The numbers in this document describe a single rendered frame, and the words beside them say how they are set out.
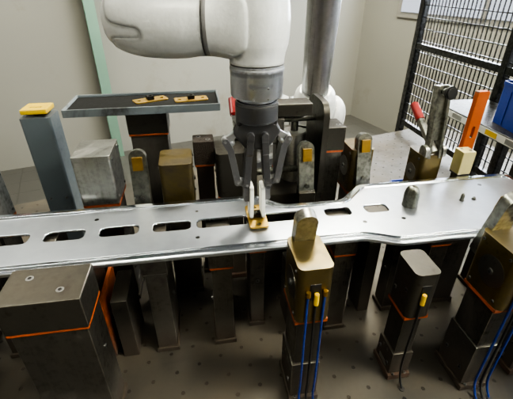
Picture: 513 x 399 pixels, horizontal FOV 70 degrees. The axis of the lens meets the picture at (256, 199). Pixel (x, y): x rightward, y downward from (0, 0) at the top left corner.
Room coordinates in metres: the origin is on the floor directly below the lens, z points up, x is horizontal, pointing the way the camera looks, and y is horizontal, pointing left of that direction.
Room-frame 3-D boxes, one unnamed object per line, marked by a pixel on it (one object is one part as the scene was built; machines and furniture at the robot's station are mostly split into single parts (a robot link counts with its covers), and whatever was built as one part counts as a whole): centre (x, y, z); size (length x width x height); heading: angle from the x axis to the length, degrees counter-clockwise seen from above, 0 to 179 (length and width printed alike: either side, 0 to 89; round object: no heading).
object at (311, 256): (0.46, -0.09, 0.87); 0.12 x 0.07 x 0.35; 9
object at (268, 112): (0.63, 0.00, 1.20); 0.08 x 0.07 x 0.09; 99
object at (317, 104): (0.85, -0.07, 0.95); 0.18 x 0.13 x 0.49; 99
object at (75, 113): (0.93, 0.28, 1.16); 0.37 x 0.14 x 0.02; 99
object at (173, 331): (0.60, 0.21, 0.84); 0.12 x 0.05 x 0.29; 9
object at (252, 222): (0.63, 0.00, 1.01); 0.08 x 0.04 x 0.01; 9
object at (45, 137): (0.89, 0.54, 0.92); 0.08 x 0.08 x 0.44; 9
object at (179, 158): (0.78, 0.19, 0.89); 0.12 x 0.08 x 0.38; 9
